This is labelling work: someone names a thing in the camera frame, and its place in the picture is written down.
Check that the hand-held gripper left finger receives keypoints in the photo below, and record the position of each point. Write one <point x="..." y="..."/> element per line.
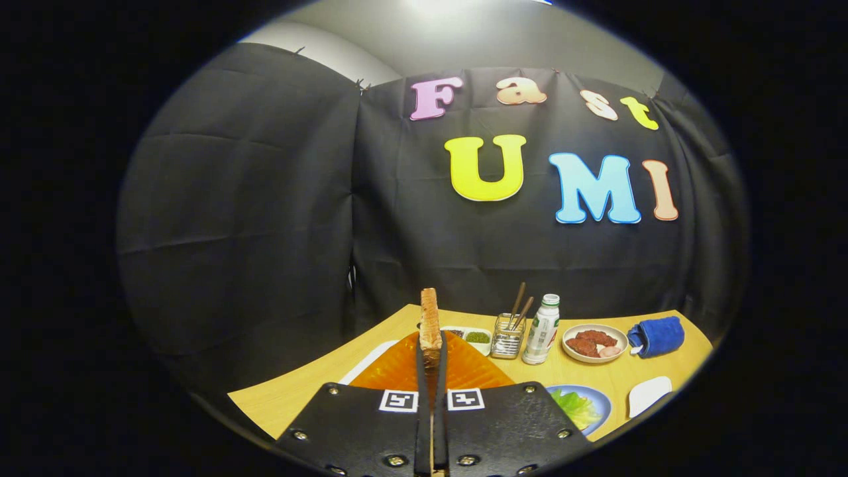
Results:
<point x="358" y="424"/>

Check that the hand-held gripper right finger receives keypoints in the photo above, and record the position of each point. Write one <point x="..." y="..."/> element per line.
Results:
<point x="510" y="424"/>

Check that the green lettuce leaf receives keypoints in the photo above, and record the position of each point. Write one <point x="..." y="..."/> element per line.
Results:
<point x="575" y="407"/>

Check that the toast bread slice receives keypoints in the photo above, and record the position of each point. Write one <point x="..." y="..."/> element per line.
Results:
<point x="430" y="324"/>

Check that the blue round plate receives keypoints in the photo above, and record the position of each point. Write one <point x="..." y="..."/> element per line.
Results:
<point x="599" y="401"/>

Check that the beige round plate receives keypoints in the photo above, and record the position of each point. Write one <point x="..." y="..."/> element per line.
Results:
<point x="576" y="358"/>

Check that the white divided bean dish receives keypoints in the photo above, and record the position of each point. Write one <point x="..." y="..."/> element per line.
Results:
<point x="476" y="336"/>

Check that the white drink bottle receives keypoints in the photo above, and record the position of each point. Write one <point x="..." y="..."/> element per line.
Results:
<point x="540" y="331"/>

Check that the brown meat piece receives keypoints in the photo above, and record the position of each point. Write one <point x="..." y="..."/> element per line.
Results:
<point x="583" y="347"/>
<point x="596" y="336"/>

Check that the brown chopstick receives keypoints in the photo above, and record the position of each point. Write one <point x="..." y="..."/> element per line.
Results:
<point x="525" y="311"/>
<point x="517" y="301"/>

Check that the pink ham slice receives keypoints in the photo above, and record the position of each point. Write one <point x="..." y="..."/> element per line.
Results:
<point x="610" y="352"/>

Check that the small white dish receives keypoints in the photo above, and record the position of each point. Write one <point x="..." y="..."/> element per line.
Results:
<point x="649" y="394"/>

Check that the blue folded towel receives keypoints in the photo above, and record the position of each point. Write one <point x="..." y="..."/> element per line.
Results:
<point x="662" y="336"/>

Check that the black backdrop cloth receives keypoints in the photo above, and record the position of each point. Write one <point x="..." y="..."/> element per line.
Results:
<point x="265" y="199"/>

